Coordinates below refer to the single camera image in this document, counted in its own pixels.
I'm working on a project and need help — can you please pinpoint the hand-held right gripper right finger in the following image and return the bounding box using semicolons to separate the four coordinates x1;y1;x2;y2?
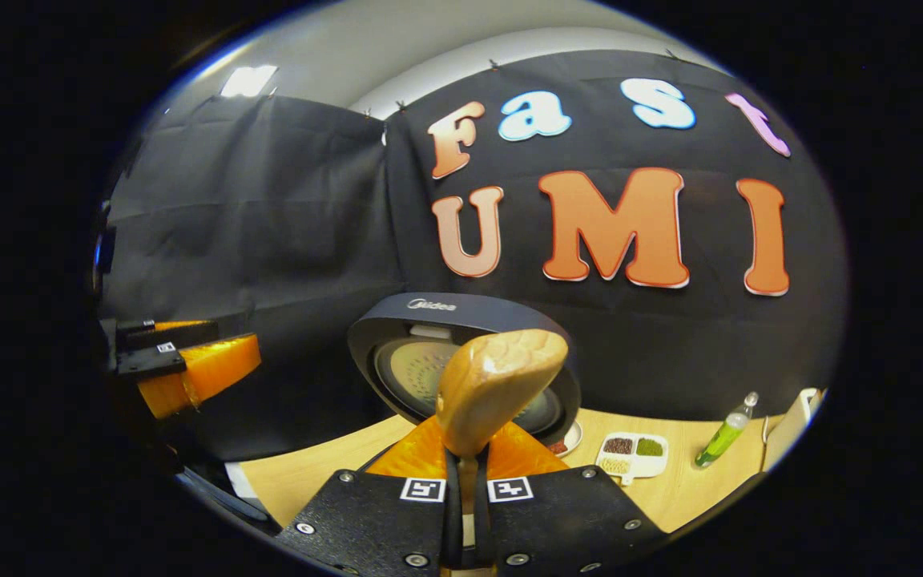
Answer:
474;421;671;577

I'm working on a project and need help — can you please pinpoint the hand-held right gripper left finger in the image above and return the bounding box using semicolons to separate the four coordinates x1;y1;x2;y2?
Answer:
276;415;464;577

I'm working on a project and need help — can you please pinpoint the wooden spoon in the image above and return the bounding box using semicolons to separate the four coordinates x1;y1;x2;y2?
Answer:
436;329;570;577

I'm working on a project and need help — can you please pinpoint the dark grey rice cooker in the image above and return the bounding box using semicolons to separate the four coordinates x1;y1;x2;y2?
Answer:
347;293;582;448

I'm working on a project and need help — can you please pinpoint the round white plate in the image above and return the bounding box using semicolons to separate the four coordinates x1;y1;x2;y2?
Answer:
550;421;584;458

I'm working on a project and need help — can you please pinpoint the white divided bean dish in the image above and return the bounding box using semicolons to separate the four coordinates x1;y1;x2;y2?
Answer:
596;431;669;486

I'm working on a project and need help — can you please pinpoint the green label plastic bottle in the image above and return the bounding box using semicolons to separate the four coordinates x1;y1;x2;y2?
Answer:
694;391;760;470

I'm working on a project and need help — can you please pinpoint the black backdrop cloth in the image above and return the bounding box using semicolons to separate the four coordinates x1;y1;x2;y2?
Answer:
97;50;848;466

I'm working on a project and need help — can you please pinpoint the white toaster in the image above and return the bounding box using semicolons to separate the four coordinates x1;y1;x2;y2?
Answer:
762;387;827;474

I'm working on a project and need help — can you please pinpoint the ceiling light panel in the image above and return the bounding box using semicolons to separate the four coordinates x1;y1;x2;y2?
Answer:
220;66;278;99

